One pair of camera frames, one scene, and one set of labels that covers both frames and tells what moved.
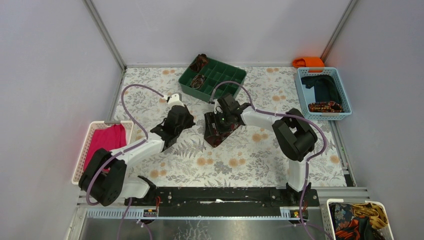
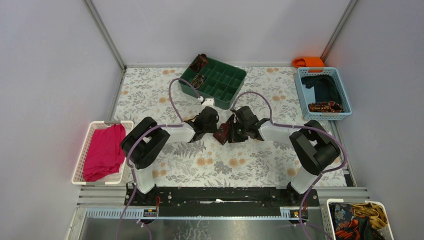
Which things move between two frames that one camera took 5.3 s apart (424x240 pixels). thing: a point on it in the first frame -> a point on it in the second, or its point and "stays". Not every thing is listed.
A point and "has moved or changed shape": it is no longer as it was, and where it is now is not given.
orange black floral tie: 347,226 stays
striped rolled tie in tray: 197,81 stays
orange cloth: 309,62 stays
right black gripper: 211,118 -> 233,138
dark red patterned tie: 217,138 has moved or changed shape
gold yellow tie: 377,215 stays
